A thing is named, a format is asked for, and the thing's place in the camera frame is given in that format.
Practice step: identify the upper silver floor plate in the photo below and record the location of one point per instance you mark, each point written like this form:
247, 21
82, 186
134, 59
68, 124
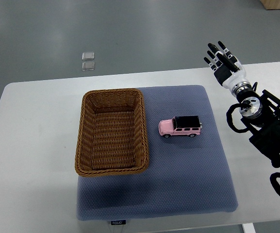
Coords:
88, 56

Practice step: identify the blue-grey quilted cushion mat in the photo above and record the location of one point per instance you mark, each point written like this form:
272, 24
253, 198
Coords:
185, 175

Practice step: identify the pink toy car black roof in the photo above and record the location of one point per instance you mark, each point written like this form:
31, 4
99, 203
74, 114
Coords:
180, 126

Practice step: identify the wooden box corner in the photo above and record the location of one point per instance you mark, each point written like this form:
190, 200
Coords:
271, 4

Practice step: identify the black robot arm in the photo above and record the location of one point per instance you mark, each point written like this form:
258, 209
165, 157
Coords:
259, 115

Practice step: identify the white table leg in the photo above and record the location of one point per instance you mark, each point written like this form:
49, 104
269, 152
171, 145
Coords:
248, 228

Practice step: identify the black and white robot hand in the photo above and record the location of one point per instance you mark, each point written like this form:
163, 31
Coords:
227, 69

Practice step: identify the brown wicker basket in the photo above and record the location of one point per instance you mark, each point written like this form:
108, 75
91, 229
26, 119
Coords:
112, 137

